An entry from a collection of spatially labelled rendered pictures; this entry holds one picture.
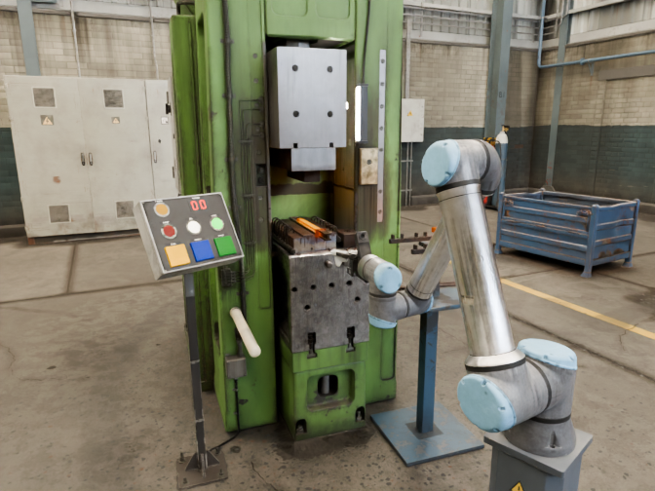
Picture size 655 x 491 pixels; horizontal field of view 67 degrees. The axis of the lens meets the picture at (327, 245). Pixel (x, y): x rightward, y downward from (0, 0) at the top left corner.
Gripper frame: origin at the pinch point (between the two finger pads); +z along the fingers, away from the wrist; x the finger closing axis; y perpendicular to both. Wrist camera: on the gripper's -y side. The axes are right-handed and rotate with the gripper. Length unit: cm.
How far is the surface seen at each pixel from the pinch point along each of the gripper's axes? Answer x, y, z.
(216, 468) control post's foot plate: -52, 99, 22
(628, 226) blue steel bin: 393, 55, 197
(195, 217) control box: -54, -12, 19
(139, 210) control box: -73, -17, 16
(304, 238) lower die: -7.2, 2.0, 32.3
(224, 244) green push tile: -44.2, -2.0, 16.2
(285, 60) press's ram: -14, -71, 32
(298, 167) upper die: -9.2, -29.1, 32.1
